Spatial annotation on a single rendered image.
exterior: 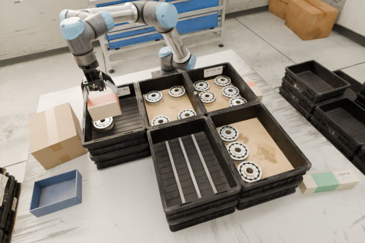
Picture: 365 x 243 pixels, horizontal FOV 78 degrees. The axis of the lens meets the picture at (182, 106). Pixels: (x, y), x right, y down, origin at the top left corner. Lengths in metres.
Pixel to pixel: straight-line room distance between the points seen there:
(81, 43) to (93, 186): 0.72
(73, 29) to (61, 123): 0.69
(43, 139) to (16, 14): 2.82
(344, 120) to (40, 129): 2.08
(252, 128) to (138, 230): 0.71
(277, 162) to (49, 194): 1.09
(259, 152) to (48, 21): 3.46
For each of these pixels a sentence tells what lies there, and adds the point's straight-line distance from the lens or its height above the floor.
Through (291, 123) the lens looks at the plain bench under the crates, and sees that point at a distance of 1.49.
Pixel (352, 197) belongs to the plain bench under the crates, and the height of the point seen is 0.70.
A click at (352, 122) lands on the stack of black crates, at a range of 2.16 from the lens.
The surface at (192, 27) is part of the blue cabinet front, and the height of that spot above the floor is 0.39.
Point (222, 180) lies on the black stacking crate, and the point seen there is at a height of 0.83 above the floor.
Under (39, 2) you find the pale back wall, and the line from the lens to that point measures 3.87.
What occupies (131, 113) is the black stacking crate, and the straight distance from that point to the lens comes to 1.33.
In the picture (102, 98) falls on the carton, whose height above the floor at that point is 1.12.
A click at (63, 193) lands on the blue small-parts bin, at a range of 1.31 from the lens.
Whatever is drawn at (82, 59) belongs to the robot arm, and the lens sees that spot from 0.88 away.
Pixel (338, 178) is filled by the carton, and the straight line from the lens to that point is 1.27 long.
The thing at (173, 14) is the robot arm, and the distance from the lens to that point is 1.20.
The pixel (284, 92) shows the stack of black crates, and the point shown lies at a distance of 2.22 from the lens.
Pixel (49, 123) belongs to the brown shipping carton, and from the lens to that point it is 1.44.
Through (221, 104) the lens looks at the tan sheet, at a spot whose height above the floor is 0.83.
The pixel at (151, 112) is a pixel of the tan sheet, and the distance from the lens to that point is 1.30.
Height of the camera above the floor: 1.73
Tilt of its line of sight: 43 degrees down
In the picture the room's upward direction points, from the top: 5 degrees counter-clockwise
